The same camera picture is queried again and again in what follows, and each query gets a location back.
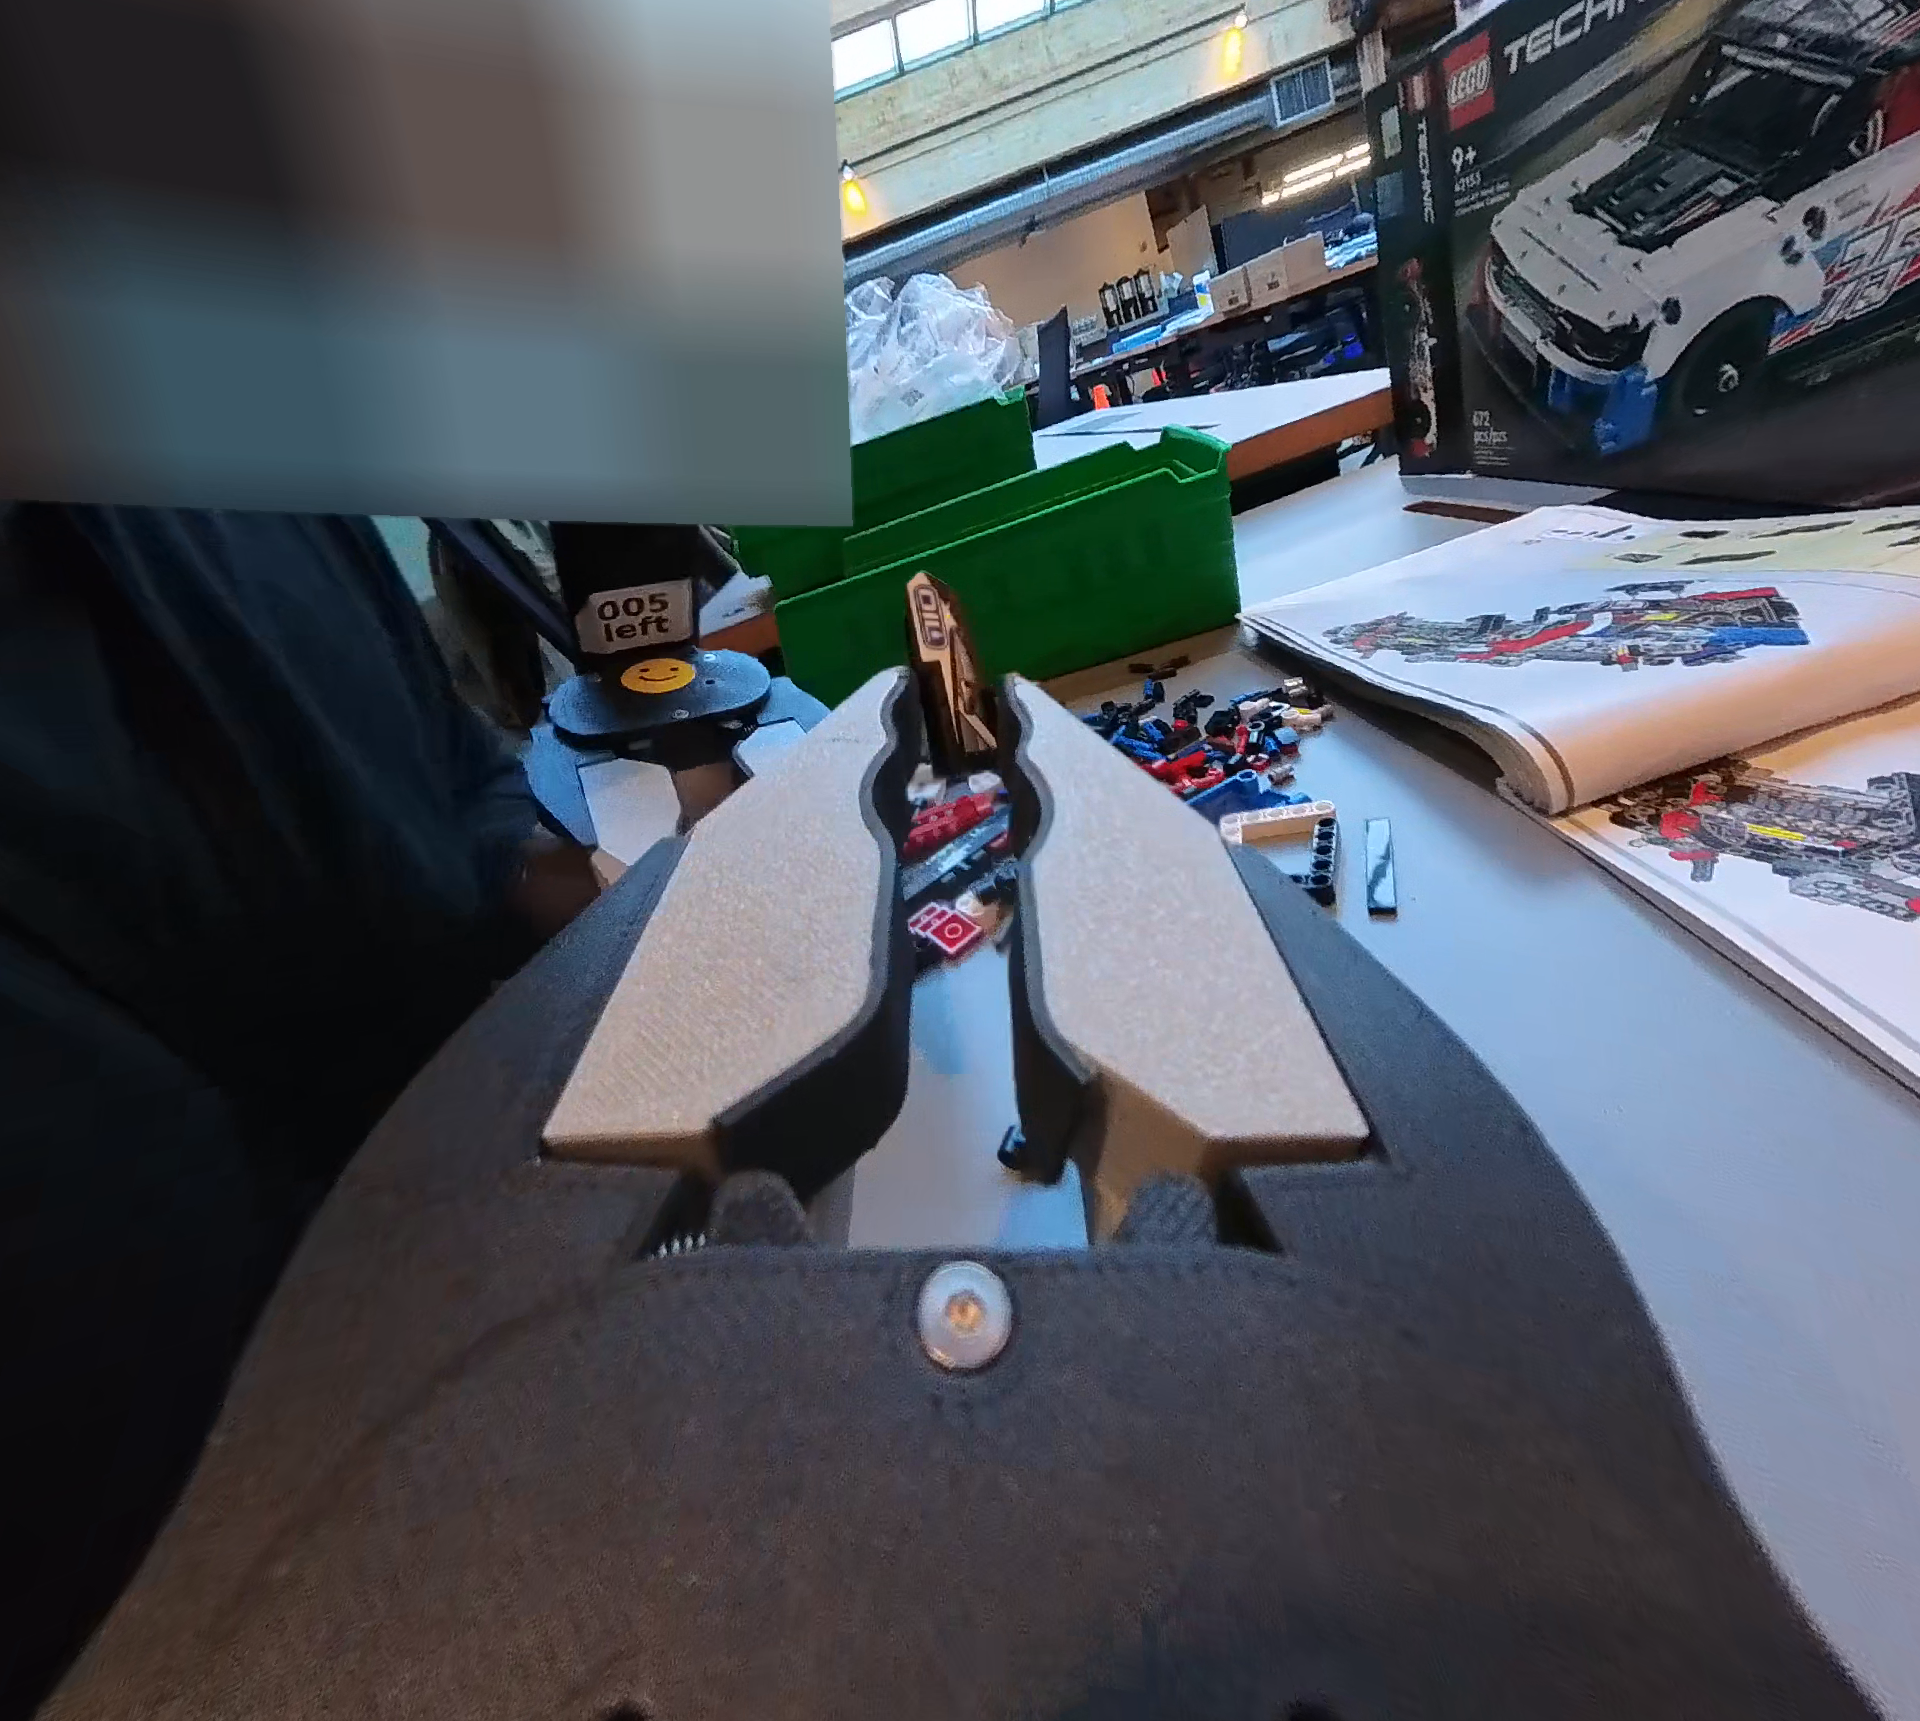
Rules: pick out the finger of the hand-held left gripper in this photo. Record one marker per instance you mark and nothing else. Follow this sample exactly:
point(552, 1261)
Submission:
point(631, 809)

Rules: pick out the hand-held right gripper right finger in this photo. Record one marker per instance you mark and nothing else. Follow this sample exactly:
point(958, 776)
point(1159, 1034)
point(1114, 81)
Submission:
point(1185, 957)

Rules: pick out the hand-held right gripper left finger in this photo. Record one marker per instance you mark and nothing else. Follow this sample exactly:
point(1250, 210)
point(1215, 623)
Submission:
point(734, 926)

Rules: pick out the pile of toy bricks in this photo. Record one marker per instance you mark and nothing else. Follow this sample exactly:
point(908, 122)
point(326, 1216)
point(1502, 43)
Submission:
point(1201, 760)

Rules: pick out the brown printed toy panel piece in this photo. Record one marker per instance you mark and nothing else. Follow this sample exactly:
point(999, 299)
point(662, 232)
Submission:
point(949, 679)

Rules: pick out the person's left forearm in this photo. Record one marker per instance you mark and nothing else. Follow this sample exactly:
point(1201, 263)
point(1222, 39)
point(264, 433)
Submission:
point(224, 926)

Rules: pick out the grey desk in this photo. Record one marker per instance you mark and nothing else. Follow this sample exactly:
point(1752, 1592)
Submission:
point(1574, 1150)

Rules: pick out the person's left hand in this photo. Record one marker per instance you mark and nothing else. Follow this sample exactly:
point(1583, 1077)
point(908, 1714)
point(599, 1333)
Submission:
point(563, 884)

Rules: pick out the black angled toy beam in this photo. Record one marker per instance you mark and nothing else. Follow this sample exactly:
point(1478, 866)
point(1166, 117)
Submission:
point(1321, 868)

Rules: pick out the white angled toy beam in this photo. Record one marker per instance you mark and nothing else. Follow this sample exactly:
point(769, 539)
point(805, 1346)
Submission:
point(1274, 821)

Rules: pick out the red studded toy brick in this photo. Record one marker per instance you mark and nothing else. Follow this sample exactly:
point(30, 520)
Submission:
point(945, 928)

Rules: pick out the black flat toy tile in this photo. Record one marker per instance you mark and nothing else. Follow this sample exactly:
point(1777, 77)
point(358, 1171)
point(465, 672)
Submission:
point(1380, 866)

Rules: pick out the black toy pin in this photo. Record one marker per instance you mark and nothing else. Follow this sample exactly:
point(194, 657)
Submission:
point(1033, 1143)

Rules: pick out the green plastic bin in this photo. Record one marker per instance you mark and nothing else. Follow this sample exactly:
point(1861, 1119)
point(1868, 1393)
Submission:
point(931, 460)
point(1051, 566)

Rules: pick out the clear plastic bags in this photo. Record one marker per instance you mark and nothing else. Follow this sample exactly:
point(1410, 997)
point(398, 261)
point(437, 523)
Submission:
point(931, 340)

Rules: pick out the open instruction booklet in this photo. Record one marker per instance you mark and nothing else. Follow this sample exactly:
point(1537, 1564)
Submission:
point(1620, 701)

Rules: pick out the black office chair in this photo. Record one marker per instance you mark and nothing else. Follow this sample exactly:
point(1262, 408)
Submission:
point(1059, 368)

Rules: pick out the wooden table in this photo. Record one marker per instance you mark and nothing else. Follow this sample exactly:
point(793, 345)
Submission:
point(1245, 417)

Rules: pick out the toy car set box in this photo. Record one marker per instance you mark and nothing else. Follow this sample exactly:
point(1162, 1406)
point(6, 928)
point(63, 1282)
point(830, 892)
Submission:
point(1650, 250)

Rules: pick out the yellow wall lamp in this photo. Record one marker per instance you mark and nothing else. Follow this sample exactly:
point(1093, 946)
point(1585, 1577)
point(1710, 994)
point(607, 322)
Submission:
point(1233, 45)
point(853, 194)

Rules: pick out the metal ventilation duct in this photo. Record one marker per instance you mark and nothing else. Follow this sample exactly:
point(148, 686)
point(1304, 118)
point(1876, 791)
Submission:
point(1080, 169)

